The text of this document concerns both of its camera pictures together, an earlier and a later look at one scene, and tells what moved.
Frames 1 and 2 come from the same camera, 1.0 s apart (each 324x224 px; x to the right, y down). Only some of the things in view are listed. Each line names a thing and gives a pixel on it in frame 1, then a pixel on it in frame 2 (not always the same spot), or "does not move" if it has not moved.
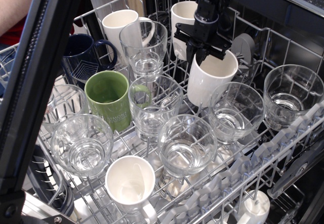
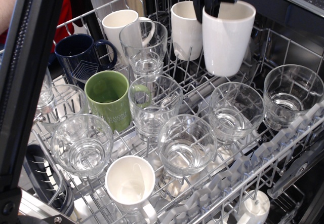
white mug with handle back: [123, 32] does not move
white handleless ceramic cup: [211, 73] -> [228, 36]
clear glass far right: [290, 91] does not move
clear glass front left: [81, 145] does not move
